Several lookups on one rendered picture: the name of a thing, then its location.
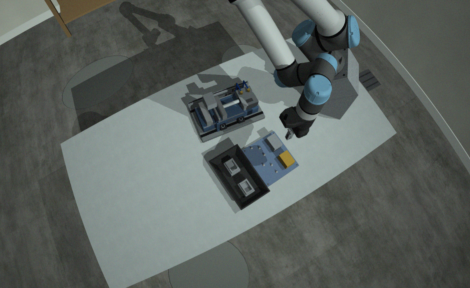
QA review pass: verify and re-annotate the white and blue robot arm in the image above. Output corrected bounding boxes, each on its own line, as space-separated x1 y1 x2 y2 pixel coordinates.
228 0 360 115

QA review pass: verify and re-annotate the yellow rectangular block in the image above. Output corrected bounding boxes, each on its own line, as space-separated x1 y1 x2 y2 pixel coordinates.
278 150 295 169

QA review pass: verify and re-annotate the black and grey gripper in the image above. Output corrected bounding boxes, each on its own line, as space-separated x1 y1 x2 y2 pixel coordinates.
279 101 319 140

